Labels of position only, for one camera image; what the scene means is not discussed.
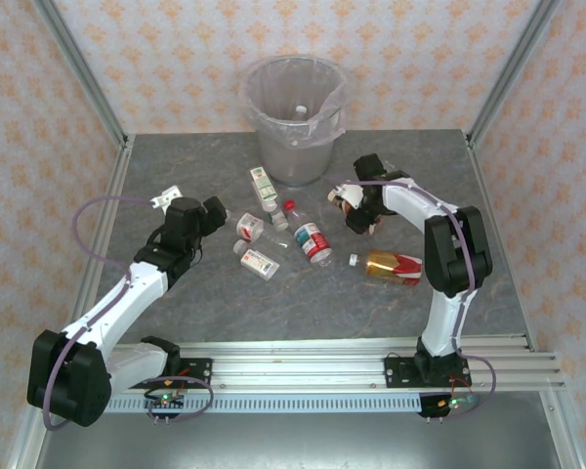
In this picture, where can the white cap plastic bottle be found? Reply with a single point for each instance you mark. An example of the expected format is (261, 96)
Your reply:
(300, 110)

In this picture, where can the aluminium table side rail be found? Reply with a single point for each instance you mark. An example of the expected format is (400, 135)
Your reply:
(114, 171)
(503, 244)

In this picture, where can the grey metal front panel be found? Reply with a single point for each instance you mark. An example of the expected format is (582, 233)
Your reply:
(298, 439)

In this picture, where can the clear bottle red white label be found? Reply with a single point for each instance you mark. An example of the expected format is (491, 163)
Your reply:
(249, 227)

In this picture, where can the white cap labelled clear bottle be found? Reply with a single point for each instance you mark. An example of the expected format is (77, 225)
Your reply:
(259, 261)

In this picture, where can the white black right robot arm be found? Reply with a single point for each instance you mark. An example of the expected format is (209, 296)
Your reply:
(410, 200)

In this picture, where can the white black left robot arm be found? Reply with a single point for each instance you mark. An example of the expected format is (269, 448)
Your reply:
(102, 312)

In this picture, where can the bottle green white label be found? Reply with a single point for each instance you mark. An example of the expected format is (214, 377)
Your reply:
(263, 188)

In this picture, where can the clear plastic bin liner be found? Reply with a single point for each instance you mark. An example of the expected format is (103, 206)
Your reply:
(332, 105)

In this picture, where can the clear bottle red cap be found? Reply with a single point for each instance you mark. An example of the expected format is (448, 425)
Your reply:
(312, 242)

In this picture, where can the gold red plastic bottle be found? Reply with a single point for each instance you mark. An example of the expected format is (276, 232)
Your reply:
(390, 268)

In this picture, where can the circuit board with LEDs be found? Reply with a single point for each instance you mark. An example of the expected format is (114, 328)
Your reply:
(451, 403)
(166, 399)

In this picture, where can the translucent grey waste bin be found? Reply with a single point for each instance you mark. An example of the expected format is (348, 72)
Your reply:
(295, 166)

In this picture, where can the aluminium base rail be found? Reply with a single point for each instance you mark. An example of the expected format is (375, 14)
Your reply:
(298, 366)

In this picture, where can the aluminium frame post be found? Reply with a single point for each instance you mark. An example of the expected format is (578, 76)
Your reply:
(84, 73)
(511, 73)

